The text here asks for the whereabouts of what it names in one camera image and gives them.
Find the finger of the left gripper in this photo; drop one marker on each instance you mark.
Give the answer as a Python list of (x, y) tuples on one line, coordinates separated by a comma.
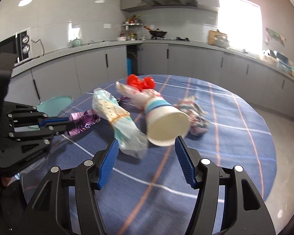
[(61, 127), (54, 121)]

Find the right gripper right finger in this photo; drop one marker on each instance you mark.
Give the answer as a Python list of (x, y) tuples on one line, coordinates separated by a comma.
[(244, 209)]

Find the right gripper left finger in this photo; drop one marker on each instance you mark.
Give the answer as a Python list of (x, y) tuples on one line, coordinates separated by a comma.
[(48, 210)]

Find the purple foil wrapper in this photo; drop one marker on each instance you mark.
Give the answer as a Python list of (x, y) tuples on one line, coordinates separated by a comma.
[(83, 121)]

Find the teal printed plastic bag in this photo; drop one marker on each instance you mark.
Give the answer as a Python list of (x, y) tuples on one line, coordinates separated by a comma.
[(131, 140)]

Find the plaid cloth rag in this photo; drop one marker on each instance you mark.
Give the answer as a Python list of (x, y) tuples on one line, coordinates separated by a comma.
[(199, 124)]

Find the red plastic bag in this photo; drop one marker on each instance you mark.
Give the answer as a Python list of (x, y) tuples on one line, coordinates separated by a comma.
[(141, 84)]

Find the white paper cup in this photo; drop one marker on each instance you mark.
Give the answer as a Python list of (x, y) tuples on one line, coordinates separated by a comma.
[(164, 122)]

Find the teal trash bucket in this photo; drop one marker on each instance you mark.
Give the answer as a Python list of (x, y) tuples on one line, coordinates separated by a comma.
[(54, 106)]

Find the silver black microwave oven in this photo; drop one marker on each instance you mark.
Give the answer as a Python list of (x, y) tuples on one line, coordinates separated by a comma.
[(18, 45)]

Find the metal spice rack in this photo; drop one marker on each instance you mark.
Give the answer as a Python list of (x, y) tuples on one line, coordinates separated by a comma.
[(132, 28)]

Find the grey lower cabinets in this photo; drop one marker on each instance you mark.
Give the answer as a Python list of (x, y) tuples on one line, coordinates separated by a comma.
[(74, 71)]

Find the black wok with lid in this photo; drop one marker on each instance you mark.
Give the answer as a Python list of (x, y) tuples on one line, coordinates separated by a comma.
[(156, 34)]

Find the white covered bowl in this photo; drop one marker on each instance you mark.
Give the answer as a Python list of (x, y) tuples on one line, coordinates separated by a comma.
[(221, 41)]

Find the black range hood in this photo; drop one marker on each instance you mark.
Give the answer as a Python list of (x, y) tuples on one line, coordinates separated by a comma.
[(161, 3)]

